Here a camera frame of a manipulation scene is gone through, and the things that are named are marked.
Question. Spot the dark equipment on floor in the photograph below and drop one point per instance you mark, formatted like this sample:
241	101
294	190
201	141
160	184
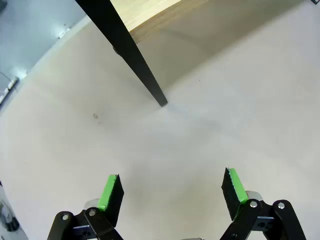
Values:
7	212

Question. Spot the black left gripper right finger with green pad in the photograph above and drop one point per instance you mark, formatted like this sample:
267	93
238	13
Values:
235	190

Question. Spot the white power strip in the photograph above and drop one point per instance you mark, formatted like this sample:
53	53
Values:
10	86

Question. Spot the two-tier wooden shelf black frame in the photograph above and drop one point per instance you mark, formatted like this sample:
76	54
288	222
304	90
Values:
130	50

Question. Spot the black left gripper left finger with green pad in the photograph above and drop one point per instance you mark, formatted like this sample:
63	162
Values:
110	195

